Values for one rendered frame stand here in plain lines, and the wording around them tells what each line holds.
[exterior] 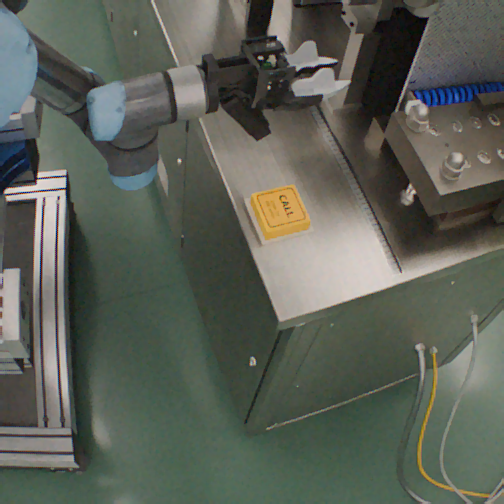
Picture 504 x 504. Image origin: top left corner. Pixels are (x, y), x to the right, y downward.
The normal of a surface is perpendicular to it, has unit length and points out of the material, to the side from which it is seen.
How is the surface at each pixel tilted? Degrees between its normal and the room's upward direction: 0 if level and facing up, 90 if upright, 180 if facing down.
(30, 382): 0
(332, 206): 0
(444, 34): 90
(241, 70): 90
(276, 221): 0
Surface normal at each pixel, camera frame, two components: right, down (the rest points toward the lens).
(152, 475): 0.10, -0.48
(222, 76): 0.33, 0.84
